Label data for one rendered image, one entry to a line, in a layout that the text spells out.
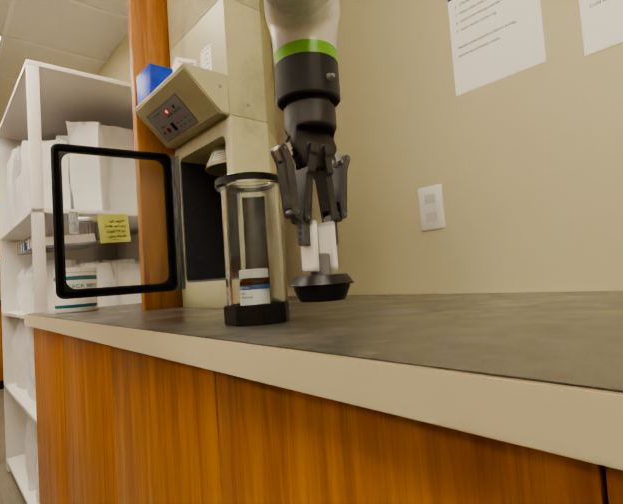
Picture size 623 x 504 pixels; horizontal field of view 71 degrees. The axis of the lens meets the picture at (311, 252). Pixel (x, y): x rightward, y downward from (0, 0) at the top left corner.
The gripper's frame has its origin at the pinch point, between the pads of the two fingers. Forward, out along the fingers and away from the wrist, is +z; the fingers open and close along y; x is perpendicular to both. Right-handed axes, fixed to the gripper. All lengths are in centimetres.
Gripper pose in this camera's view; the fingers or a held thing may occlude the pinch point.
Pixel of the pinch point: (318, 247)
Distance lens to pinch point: 62.0
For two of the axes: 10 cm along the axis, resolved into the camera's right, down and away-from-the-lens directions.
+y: -7.6, 0.2, -6.5
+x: 6.4, -0.9, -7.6
